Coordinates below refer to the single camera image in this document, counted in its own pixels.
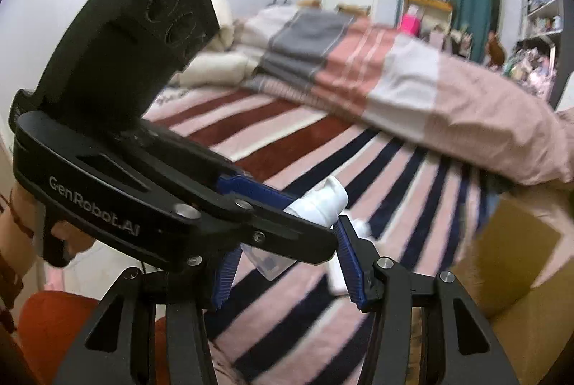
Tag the white storage shelf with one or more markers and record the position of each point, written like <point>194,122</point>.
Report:
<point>540,17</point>

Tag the person's left forearm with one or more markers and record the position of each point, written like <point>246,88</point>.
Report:
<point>8,277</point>

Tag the pink grey striped duvet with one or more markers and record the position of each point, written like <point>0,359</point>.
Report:
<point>403,71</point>

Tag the person's red trousers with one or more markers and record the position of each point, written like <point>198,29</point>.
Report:
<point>49,322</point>

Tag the pink box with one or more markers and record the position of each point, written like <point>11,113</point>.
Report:
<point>410,25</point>

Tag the brown plush toy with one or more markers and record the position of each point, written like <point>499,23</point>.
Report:
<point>495,49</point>

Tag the cardboard box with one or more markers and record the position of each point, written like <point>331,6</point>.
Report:
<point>529,259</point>

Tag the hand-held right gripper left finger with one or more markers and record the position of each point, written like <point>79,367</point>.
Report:
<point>226,277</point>

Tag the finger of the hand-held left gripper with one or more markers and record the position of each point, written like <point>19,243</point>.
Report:
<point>258,192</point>
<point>287,235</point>

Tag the cream pillow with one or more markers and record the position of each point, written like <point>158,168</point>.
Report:
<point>210,64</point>

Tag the person's left hand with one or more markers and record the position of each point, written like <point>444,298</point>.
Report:
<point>27,219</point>

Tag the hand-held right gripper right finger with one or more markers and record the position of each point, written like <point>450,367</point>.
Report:
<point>349,264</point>

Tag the striped bed blanket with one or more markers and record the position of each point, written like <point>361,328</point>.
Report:
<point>287,134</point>

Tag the white cosmetic tube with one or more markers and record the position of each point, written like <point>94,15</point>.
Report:
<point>320,201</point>

